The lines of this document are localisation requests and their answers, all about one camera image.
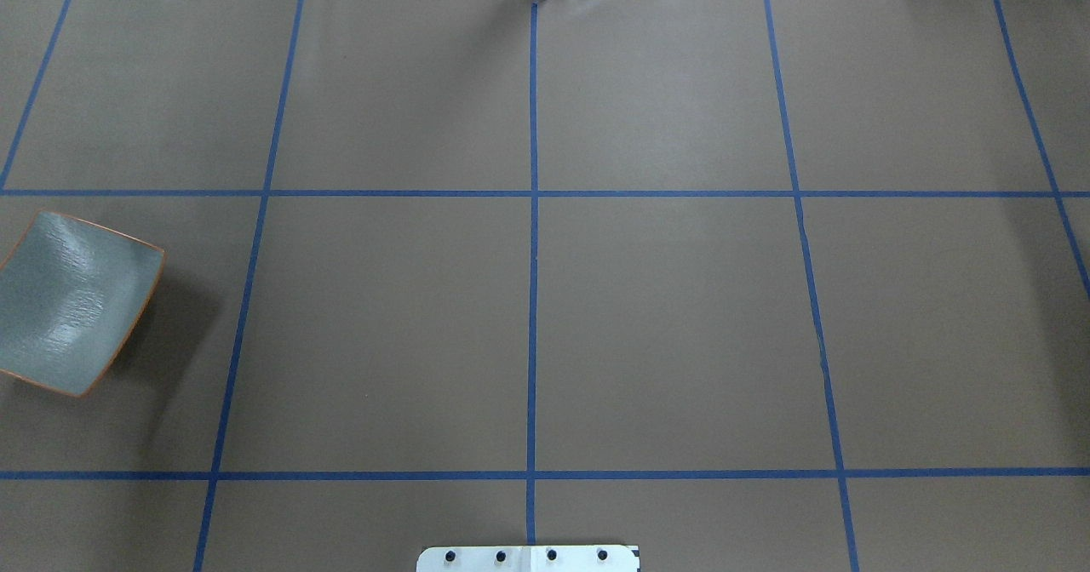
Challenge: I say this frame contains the grey square plate orange rim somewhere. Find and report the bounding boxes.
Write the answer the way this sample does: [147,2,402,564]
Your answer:
[1,210,166,398]

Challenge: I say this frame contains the white camera stand pillar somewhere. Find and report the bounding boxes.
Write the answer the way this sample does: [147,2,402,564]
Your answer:
[416,545,641,571]

